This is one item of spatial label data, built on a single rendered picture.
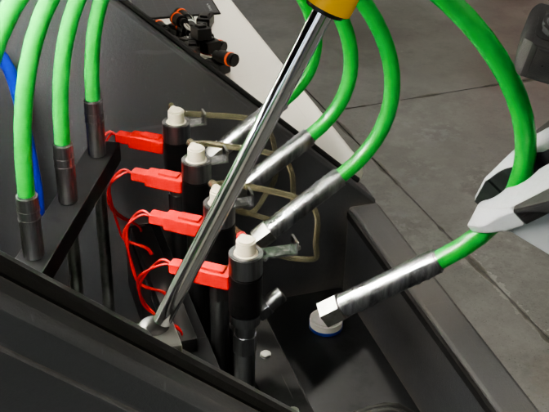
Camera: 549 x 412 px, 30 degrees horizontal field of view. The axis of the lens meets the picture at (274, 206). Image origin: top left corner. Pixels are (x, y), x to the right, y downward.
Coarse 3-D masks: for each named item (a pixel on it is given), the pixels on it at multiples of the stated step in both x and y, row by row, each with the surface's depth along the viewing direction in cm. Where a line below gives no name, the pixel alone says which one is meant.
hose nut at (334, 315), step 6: (336, 294) 74; (324, 300) 74; (330, 300) 74; (336, 300) 74; (318, 306) 74; (324, 306) 74; (330, 306) 74; (336, 306) 74; (324, 312) 74; (330, 312) 74; (336, 312) 74; (324, 318) 74; (330, 318) 74; (336, 318) 74; (342, 318) 74; (330, 324) 74
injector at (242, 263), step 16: (240, 272) 81; (256, 272) 82; (240, 288) 82; (256, 288) 82; (240, 304) 83; (256, 304) 83; (272, 304) 85; (240, 320) 84; (256, 320) 84; (240, 336) 85; (256, 336) 86; (240, 352) 86; (240, 368) 87
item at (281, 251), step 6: (276, 246) 83; (282, 246) 83; (288, 246) 83; (264, 252) 83; (270, 252) 83; (276, 252) 83; (282, 252) 83; (288, 252) 83; (294, 252) 83; (264, 258) 82; (270, 258) 82
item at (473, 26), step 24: (24, 0) 63; (432, 0) 61; (456, 0) 61; (0, 24) 64; (456, 24) 62; (480, 24) 62; (0, 48) 65; (480, 48) 63; (504, 48) 63; (504, 72) 63; (504, 96) 65; (528, 96) 64; (528, 120) 65; (528, 144) 66; (528, 168) 67; (456, 240) 71; (480, 240) 70
